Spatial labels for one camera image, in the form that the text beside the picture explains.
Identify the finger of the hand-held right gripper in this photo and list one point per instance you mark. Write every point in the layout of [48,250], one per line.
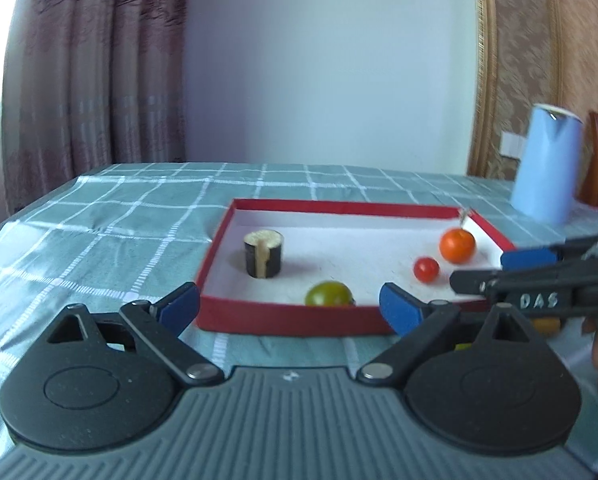
[479,282]
[526,259]

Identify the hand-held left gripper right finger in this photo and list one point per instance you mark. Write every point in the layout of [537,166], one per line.
[399,310]

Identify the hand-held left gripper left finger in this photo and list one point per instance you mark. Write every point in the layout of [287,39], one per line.
[180,305]

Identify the red shallow cardboard box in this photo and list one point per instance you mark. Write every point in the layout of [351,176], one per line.
[339,245]

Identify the dark eggplant piece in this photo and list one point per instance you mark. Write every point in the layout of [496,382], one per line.
[264,255]

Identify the yellow round piece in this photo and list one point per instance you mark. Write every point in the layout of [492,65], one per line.
[546,326]

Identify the orange tangerine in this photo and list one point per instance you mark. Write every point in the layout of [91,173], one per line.
[457,246]

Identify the small red cherry tomato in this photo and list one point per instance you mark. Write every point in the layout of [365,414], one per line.
[426,269]

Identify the green tomato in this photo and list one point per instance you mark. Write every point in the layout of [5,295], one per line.
[329,295]

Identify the light blue kettle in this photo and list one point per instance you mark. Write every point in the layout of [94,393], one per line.
[546,170]

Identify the brown patterned curtain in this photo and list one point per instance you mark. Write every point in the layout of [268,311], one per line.
[104,85]

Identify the white wall socket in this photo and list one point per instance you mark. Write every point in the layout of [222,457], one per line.
[511,143]

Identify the gold wall moulding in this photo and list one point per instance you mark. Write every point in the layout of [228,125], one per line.
[484,60]

